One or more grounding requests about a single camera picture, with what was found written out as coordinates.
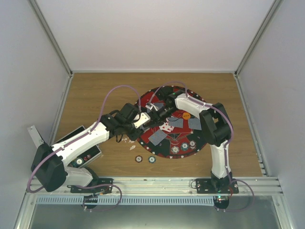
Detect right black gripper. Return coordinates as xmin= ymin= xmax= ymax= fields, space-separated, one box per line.
xmin=144 ymin=105 xmax=176 ymax=128

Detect face up hearts card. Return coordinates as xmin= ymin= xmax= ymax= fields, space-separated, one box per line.
xmin=159 ymin=122 xmax=174 ymax=133

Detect face down card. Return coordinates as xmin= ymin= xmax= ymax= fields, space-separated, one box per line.
xmin=169 ymin=118 xmax=183 ymax=128

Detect orange big blind button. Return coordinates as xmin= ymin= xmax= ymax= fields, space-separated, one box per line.
xmin=182 ymin=112 xmax=191 ymax=120

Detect red black chip stack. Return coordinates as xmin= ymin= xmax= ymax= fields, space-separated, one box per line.
xmin=135 ymin=156 xmax=142 ymax=163

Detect purple chips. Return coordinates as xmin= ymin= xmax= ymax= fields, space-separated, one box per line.
xmin=171 ymin=146 xmax=180 ymax=155

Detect dealt blue playing card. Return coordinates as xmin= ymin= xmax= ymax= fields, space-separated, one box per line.
xmin=188 ymin=118 xmax=202 ymax=131

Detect teal chips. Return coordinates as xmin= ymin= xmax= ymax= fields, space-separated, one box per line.
xmin=181 ymin=142 xmax=189 ymax=151

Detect teal blue chip stack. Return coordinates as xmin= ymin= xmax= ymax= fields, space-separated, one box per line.
xmin=148 ymin=156 xmax=156 ymax=163

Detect red chips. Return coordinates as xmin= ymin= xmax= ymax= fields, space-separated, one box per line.
xmin=189 ymin=141 xmax=196 ymax=148

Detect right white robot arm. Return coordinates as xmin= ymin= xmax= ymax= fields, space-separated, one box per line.
xmin=146 ymin=86 xmax=234 ymax=193

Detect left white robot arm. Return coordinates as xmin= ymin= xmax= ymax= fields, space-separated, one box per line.
xmin=31 ymin=103 xmax=150 ymax=193

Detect white plastic wrap scraps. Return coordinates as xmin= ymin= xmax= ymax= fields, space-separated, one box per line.
xmin=121 ymin=138 xmax=136 ymax=150

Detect round red black poker mat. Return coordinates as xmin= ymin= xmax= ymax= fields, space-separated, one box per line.
xmin=137 ymin=85 xmax=207 ymax=159

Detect chip stack in case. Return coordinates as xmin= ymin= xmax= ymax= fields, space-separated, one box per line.
xmin=73 ymin=157 xmax=84 ymax=167

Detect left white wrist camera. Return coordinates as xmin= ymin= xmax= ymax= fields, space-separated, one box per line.
xmin=133 ymin=112 xmax=151 ymax=128

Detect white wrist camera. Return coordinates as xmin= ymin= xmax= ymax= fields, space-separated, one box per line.
xmin=133 ymin=112 xmax=151 ymax=128
xmin=145 ymin=103 xmax=159 ymax=111

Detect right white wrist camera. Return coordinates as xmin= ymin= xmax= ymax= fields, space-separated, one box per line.
xmin=145 ymin=103 xmax=159 ymax=111

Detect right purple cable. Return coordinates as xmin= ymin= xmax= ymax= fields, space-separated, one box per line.
xmin=145 ymin=81 xmax=254 ymax=213

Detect purple cable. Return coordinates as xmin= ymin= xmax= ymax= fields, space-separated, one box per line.
xmin=145 ymin=81 xmax=254 ymax=213
xmin=26 ymin=84 xmax=142 ymax=193

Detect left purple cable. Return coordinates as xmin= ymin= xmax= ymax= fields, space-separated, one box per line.
xmin=26 ymin=84 xmax=142 ymax=193

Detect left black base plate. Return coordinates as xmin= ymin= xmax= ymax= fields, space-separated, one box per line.
xmin=67 ymin=178 xmax=113 ymax=195

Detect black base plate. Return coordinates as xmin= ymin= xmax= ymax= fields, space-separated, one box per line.
xmin=67 ymin=178 xmax=113 ymax=195
xmin=190 ymin=178 xmax=239 ymax=194

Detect slotted grey cable duct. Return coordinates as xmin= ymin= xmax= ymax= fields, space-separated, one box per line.
xmin=36 ymin=195 xmax=214 ymax=206

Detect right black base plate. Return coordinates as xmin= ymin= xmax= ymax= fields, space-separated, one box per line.
xmin=190 ymin=178 xmax=239 ymax=194

